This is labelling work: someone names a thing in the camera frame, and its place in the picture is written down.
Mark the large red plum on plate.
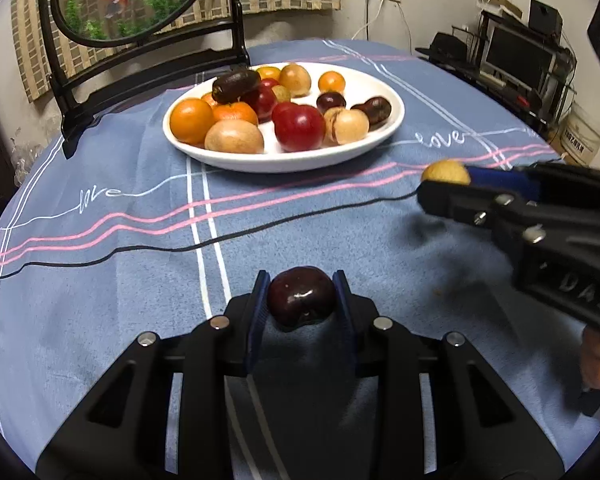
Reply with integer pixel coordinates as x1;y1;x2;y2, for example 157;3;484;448
272;102;326;153

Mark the tan fruit on plate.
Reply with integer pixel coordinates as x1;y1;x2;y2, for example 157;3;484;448
324;107;370;145

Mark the round goldfish screen black stand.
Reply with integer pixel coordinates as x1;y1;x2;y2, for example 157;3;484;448
38;0;250;158

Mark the white bucket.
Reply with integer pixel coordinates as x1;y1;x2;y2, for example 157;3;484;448
559;102;600;166

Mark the pale yellow potato-like fruit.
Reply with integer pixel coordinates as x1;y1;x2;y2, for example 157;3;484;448
278;63;312;98

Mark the tan fruit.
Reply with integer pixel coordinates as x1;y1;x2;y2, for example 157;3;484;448
204;119;264;154
324;107;370;145

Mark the dark brown mangosteen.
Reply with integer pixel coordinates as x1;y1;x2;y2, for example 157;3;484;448
211;68;261;104
352;96;392;127

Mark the computer monitor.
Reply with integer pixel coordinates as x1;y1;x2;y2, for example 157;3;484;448
481;25;556;93

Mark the small orange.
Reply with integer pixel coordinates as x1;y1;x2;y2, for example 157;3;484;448
318;70;346;93

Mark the green yellow small fruit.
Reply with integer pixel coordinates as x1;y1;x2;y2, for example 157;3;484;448
271;84;291;103

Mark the black desk shelf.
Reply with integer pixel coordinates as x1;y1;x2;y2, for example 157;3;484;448
416;10;578;136

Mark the red fruit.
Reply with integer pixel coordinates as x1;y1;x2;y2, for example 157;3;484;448
260;78;279;89

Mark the person's right hand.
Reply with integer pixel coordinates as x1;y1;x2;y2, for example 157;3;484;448
580;326;600;390

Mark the black speaker box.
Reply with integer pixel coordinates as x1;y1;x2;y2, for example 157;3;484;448
528;0;562;41

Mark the dark red plum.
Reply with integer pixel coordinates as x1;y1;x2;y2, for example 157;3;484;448
266;266;338;333

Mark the blue striped tablecloth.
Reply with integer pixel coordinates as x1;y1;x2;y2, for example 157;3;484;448
0;40;600;466

